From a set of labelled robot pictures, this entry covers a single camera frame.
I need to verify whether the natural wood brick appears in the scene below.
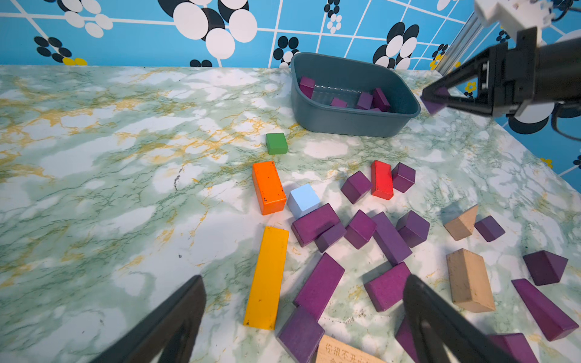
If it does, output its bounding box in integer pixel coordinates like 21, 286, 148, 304
315, 335, 384, 363
446, 249, 496, 313

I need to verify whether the red brick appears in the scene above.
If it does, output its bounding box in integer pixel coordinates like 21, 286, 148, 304
371, 160, 393, 201

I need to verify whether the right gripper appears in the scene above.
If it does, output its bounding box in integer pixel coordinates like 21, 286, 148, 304
422, 29, 580, 116

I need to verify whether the purple triangle block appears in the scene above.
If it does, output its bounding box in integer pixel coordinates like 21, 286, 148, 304
524, 250, 568, 286

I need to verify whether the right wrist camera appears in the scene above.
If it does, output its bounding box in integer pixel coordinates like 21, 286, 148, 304
474, 0, 556, 43

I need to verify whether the teal storage bin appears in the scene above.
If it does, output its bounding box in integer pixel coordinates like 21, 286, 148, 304
291, 53, 421, 138

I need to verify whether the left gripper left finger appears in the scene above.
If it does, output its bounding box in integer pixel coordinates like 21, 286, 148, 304
93, 275, 207, 362

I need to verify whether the natural wood wedge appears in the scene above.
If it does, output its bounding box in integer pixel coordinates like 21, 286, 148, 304
444, 204, 478, 240

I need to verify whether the yellow brick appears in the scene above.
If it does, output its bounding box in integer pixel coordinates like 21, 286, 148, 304
244, 227, 289, 331

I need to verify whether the green cube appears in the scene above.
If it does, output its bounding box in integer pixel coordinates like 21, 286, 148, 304
266, 132, 288, 155

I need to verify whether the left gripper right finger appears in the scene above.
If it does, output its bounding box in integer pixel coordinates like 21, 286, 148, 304
402, 275, 516, 362

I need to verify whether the light blue cube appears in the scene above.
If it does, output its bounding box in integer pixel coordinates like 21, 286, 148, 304
287, 184, 321, 219

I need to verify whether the purple small brick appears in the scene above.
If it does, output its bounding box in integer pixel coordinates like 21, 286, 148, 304
315, 223, 346, 253

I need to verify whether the orange brick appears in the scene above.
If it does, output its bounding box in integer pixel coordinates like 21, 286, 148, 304
252, 161, 287, 216

